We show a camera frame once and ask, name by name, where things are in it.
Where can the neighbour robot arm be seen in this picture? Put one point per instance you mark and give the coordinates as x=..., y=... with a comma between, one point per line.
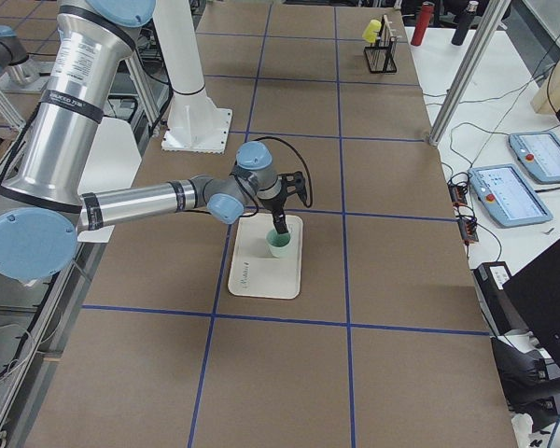
x=20, y=72

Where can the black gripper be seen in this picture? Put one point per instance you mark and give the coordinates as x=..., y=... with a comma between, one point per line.
x=273, y=203

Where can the red cylinder bottle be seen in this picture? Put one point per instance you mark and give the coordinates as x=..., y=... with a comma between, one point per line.
x=423, y=19

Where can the white metal base plate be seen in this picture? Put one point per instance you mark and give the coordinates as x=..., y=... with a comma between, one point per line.
x=195, y=130

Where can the cream rabbit print tray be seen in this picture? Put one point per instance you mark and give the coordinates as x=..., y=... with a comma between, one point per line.
x=260, y=267

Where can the grey aluminium post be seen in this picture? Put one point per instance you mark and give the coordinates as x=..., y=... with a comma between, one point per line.
x=491, y=19

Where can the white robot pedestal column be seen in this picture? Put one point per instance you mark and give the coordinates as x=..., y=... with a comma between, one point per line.
x=175, y=30

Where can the blue teach pendant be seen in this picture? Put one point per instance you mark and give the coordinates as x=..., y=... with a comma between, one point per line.
x=506, y=196
x=539, y=153

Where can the black device on desk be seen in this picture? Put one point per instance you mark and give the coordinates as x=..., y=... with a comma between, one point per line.
x=500, y=314

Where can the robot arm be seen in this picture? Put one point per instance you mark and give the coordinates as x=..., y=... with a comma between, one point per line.
x=70, y=180

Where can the yellow plastic cup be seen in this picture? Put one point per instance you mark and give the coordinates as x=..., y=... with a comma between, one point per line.
x=372, y=31

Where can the far blue teach pendant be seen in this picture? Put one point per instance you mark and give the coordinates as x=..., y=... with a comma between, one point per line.
x=539, y=153

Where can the green plastic cup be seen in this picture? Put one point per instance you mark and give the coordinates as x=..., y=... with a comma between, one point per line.
x=278, y=243

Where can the black laptop screen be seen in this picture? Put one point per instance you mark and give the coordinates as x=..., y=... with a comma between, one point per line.
x=535, y=294

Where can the white plastic chair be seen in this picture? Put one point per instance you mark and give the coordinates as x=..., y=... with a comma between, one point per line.
x=113, y=160

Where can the orange black connector strip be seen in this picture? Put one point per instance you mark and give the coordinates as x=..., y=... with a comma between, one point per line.
x=464, y=214

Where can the black wire cup rack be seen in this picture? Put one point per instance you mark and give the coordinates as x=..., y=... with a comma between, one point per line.
x=380, y=56

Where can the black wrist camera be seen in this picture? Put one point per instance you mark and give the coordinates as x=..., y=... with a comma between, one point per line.
x=294, y=183

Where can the black bottle on desk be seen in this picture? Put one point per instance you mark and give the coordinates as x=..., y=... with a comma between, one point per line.
x=465, y=20

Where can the near blue teach pendant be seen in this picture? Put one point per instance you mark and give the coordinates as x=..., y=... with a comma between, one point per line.
x=506, y=196

